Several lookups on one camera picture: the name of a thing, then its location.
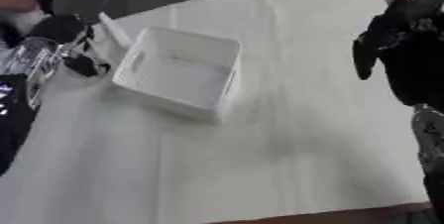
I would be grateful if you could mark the white plastic box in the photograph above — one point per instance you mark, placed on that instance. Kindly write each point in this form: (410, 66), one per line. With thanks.
(185, 76)

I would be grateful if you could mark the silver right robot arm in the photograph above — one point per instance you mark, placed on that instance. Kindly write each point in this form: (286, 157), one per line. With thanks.
(430, 142)

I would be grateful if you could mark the white pointed object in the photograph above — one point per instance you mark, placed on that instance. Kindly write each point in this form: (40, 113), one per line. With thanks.
(115, 33)

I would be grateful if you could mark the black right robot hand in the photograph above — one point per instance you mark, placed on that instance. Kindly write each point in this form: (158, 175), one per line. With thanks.
(413, 56)

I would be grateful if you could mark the person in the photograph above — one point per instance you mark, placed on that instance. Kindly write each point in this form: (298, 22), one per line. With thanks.
(20, 1)

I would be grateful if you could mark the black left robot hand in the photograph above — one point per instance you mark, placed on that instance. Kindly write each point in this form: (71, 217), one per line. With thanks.
(58, 28)

